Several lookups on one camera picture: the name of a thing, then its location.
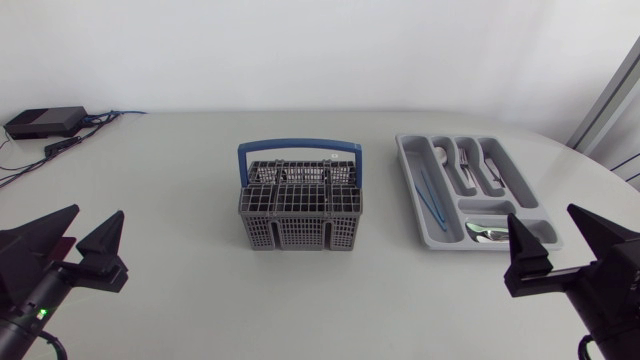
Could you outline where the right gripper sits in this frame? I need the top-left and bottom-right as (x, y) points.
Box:
(503, 203), (640, 351)

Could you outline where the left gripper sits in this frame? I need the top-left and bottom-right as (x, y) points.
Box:
(0, 203), (130, 335)

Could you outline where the grey cutlery tray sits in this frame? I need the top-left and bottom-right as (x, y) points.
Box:
(394, 132), (564, 252)

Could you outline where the grey cutlery basket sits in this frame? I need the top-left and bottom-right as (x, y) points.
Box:
(236, 138), (365, 252)

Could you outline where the steel spoon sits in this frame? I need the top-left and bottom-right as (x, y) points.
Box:
(474, 232), (511, 245)
(464, 221), (510, 237)
(433, 146), (467, 194)

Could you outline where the steel knife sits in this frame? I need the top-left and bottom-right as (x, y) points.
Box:
(483, 158), (507, 189)

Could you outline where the steel fork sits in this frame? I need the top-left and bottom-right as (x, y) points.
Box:
(456, 147), (482, 192)

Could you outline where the black power brick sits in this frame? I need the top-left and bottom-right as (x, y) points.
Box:
(3, 105), (89, 141)

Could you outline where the blue chopstick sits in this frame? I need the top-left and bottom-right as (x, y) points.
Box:
(420, 169), (446, 224)
(413, 183), (449, 233)

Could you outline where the thin black cable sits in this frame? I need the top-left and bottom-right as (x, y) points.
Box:
(0, 138), (51, 173)

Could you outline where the blue cable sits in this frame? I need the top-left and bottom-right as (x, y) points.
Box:
(81, 109), (148, 125)

